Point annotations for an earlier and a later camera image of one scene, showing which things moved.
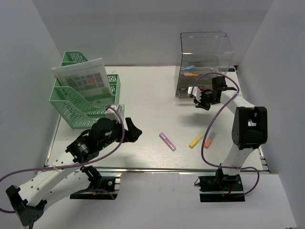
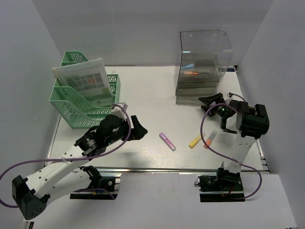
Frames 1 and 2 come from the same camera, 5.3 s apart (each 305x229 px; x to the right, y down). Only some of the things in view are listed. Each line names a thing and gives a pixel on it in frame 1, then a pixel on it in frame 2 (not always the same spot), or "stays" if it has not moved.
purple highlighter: [167, 141] stays
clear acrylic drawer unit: [203, 53] stays
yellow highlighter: [193, 143] stays
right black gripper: [201, 104] -> [209, 100]
